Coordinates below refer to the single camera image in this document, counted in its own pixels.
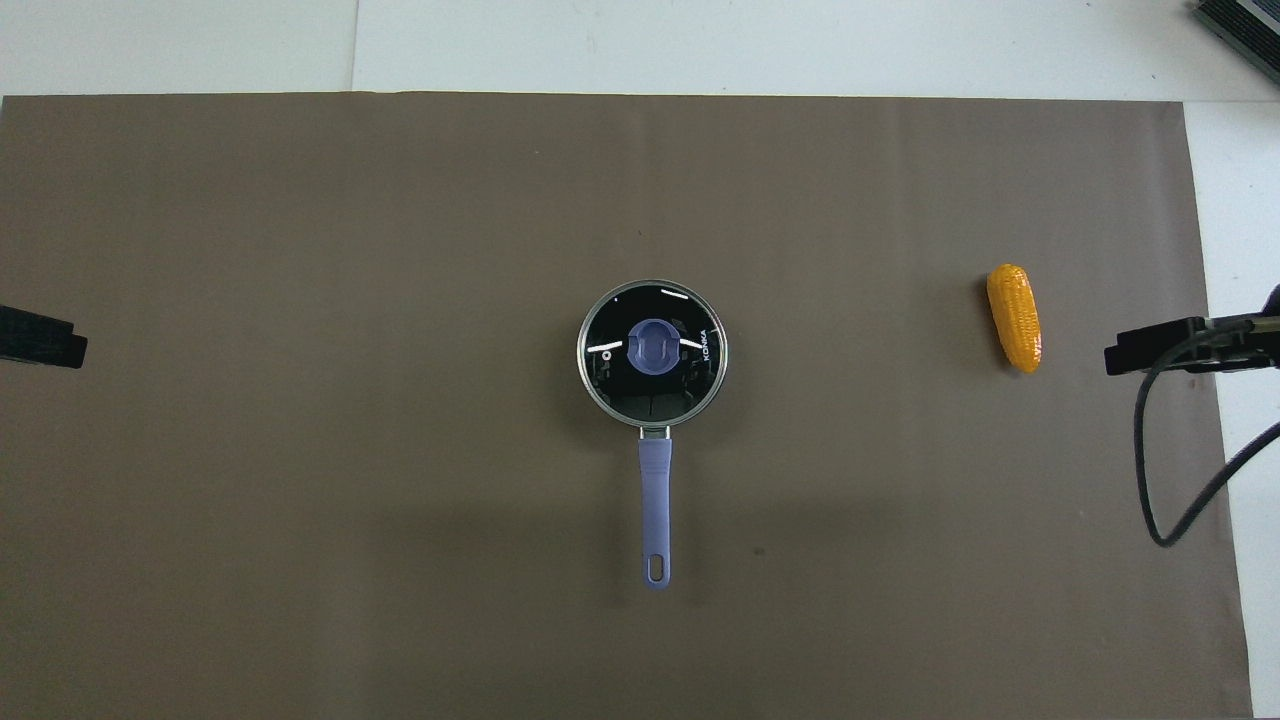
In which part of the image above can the black pot purple handle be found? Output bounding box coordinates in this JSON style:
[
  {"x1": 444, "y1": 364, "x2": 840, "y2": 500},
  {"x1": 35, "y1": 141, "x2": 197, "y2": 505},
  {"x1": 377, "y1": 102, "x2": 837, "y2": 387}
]
[{"x1": 577, "y1": 279, "x2": 729, "y2": 590}]

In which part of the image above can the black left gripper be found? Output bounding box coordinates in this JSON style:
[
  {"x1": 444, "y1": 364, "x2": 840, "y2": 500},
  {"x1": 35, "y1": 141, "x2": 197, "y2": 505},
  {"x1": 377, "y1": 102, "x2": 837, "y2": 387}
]
[{"x1": 0, "y1": 305, "x2": 88, "y2": 369}]

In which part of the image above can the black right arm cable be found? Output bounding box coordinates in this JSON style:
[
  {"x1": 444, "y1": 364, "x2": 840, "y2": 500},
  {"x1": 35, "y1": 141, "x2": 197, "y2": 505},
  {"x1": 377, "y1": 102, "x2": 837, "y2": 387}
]
[{"x1": 1133, "y1": 314, "x2": 1280, "y2": 548}]

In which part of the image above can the dark ribbed device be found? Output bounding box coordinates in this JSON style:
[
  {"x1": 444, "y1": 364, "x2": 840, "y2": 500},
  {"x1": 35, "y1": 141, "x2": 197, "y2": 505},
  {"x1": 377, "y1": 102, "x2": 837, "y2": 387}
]
[{"x1": 1192, "y1": 0, "x2": 1280, "y2": 85}]

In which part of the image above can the yellow corn cob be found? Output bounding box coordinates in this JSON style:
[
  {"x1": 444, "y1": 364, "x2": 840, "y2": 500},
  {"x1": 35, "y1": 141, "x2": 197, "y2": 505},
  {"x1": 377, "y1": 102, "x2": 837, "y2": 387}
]
[{"x1": 986, "y1": 264, "x2": 1043, "y2": 375}]

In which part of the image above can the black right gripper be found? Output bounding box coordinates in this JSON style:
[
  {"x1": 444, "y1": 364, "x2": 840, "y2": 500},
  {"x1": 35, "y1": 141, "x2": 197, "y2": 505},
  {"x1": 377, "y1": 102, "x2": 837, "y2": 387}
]
[{"x1": 1104, "y1": 285, "x2": 1280, "y2": 376}]

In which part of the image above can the brown table mat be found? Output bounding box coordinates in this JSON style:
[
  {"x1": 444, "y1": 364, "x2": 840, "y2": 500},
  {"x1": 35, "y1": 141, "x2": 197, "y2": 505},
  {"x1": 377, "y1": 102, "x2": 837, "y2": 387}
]
[{"x1": 0, "y1": 92, "x2": 1253, "y2": 720}]

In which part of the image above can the glass lid purple knob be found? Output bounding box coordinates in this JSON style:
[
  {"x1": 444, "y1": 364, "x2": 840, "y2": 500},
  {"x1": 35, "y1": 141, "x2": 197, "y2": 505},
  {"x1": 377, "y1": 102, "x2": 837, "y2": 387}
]
[{"x1": 577, "y1": 279, "x2": 729, "y2": 429}]

